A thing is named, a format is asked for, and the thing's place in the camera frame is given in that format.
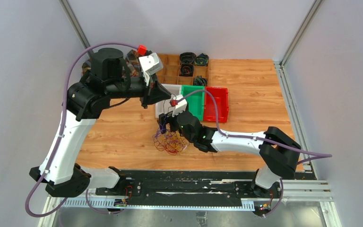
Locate purple wires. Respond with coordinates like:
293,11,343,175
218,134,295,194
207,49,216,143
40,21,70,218
152,123,173,151

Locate yellow wires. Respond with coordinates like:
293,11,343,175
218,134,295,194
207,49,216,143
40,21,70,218
169,133,187,149

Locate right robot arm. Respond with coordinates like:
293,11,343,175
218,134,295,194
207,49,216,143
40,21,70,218
158,111,301,197

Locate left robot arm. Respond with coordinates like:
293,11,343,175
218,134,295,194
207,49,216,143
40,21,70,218
30,48,171,198

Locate white plastic bin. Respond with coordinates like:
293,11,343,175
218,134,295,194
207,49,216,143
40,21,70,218
155,84,182,119

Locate wooden compartment tray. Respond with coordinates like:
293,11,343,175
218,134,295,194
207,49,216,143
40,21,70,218
156,53,210,86

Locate green plastic bin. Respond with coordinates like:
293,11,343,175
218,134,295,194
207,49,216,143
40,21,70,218
181,85,205,121

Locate rolled orange spotted tie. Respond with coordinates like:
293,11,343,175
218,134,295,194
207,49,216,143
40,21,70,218
179,63,194,77

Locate rolled green patterned tie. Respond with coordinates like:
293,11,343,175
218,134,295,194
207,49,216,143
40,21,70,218
193,76,208,87

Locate plaid cloth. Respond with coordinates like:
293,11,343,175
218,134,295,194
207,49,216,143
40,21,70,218
81,50,141,77

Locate rolled dark tie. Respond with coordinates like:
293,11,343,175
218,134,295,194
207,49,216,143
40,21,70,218
179,52,196,64

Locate rolled teal yellow tie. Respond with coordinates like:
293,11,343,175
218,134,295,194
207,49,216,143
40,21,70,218
194,53,209,67

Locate red plastic bin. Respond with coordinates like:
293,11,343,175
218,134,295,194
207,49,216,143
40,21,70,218
203,87,229,123

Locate tangled red wires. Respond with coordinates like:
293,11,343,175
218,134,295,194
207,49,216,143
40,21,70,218
156,138,189,156

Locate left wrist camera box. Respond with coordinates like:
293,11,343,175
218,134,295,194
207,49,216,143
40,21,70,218
138,52,164,76

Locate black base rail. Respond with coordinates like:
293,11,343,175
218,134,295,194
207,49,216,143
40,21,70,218
77,170,281,210

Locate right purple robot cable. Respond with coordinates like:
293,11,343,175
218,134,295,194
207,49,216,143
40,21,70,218
175,90,333,165

